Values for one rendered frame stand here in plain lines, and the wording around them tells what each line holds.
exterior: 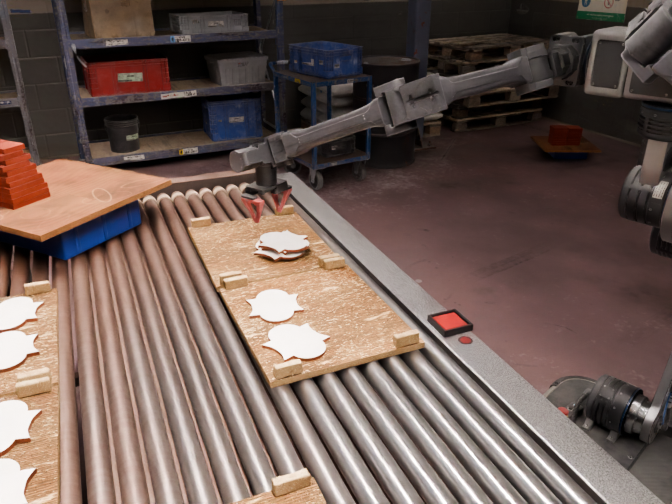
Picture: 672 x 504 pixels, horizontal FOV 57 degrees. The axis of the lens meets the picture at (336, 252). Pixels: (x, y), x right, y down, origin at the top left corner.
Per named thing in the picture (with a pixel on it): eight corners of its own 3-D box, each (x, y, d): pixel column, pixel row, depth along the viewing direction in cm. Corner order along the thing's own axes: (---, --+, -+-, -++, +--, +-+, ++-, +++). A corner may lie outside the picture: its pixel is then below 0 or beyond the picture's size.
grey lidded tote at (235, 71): (253, 76, 597) (252, 50, 587) (270, 82, 569) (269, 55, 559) (205, 81, 573) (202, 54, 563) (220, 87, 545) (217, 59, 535)
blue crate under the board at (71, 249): (75, 207, 208) (69, 179, 204) (145, 223, 195) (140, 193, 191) (-8, 241, 183) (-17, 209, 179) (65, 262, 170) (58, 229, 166)
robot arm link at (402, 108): (434, 120, 123) (420, 70, 121) (390, 134, 134) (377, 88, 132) (561, 82, 147) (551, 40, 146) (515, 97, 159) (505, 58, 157)
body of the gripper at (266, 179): (287, 186, 170) (287, 160, 166) (263, 197, 162) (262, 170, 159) (269, 182, 173) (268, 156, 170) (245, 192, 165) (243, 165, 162)
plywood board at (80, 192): (62, 163, 219) (61, 158, 218) (172, 184, 199) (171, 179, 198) (-78, 209, 179) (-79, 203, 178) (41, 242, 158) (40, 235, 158)
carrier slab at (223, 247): (295, 215, 202) (295, 211, 201) (344, 268, 167) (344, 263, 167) (187, 232, 190) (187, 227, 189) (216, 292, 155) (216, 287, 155)
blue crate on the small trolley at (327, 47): (323, 66, 516) (323, 39, 507) (364, 74, 482) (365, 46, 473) (286, 71, 493) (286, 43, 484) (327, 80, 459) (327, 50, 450)
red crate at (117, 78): (161, 82, 566) (157, 51, 554) (172, 91, 529) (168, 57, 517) (85, 89, 540) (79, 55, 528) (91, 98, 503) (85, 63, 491)
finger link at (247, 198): (277, 219, 169) (276, 187, 165) (260, 228, 164) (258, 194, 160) (259, 214, 173) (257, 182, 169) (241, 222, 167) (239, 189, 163)
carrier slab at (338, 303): (346, 268, 167) (346, 263, 167) (424, 347, 133) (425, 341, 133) (219, 294, 155) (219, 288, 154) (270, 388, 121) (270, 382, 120)
